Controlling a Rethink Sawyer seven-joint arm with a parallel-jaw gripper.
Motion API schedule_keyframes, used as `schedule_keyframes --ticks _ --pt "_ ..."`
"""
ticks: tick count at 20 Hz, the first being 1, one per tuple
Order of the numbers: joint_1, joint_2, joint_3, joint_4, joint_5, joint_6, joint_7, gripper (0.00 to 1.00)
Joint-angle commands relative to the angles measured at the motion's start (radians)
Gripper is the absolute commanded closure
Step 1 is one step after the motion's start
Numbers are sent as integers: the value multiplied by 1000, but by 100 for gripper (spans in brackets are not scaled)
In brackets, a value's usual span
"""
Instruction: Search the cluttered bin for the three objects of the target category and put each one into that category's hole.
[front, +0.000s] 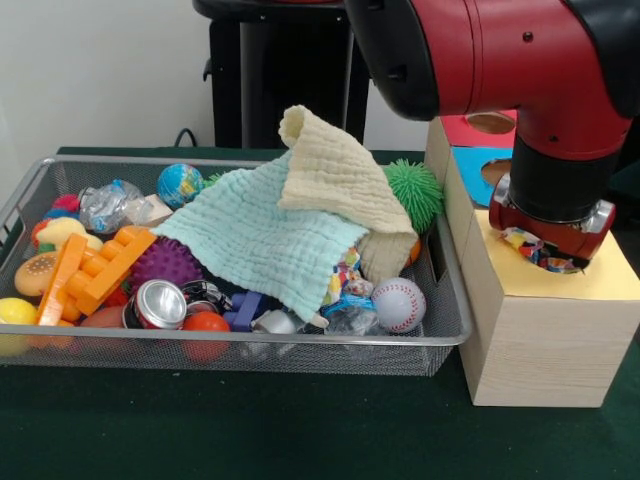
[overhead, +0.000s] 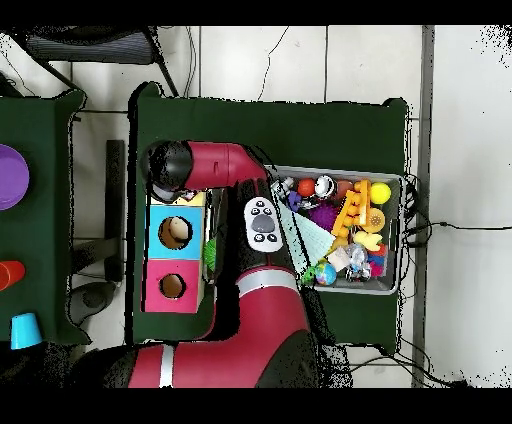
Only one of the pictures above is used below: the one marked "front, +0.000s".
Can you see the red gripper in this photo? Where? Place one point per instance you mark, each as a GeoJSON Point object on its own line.
{"type": "Point", "coordinates": [560, 235]}

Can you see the colourful polka dot cloth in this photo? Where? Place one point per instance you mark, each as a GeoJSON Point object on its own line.
{"type": "Point", "coordinates": [530, 247]}

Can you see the pale yellow waffle cloth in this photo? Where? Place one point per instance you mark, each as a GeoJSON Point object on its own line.
{"type": "Point", "coordinates": [340, 175]}

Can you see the mint green waffle cloth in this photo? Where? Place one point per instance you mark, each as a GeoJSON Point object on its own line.
{"type": "Point", "coordinates": [250, 230]}

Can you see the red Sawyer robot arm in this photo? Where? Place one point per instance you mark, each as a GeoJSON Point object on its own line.
{"type": "Point", "coordinates": [525, 60]}

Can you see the wooden box with three holes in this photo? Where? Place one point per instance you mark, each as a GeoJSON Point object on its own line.
{"type": "Point", "coordinates": [550, 350]}

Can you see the shallow mesh bin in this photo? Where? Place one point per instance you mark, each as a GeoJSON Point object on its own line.
{"type": "Point", "coordinates": [300, 357]}

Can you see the green spiky rubber ball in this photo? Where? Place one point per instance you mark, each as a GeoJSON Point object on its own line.
{"type": "Point", "coordinates": [415, 192]}

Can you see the white baseball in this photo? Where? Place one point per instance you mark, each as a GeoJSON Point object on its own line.
{"type": "Point", "coordinates": [400, 305]}

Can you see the red ball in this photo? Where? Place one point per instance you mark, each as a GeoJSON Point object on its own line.
{"type": "Point", "coordinates": [205, 322]}

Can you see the dark green table cloth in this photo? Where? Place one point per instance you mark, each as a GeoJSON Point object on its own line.
{"type": "Point", "coordinates": [250, 430]}

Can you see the globe print ball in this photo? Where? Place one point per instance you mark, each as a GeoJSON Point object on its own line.
{"type": "Point", "coordinates": [180, 185]}

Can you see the purple spiky ball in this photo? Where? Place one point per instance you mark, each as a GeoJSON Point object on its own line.
{"type": "Point", "coordinates": [167, 262]}

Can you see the crushed soda can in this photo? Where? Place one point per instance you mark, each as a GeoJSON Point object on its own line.
{"type": "Point", "coordinates": [160, 305]}

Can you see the orange plastic block toy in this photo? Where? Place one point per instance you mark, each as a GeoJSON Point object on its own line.
{"type": "Point", "coordinates": [100, 280]}

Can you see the yellow ball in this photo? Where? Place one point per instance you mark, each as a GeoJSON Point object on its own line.
{"type": "Point", "coordinates": [17, 312]}

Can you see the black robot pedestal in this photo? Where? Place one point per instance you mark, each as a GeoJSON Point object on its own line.
{"type": "Point", "coordinates": [280, 75]}

